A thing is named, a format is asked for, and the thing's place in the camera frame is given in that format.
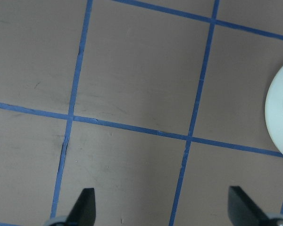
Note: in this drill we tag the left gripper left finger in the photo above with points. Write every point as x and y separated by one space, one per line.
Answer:
83 212

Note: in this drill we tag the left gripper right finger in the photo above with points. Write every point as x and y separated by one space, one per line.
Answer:
243 211

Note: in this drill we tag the pale green steel pot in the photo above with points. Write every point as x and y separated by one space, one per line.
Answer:
274 110

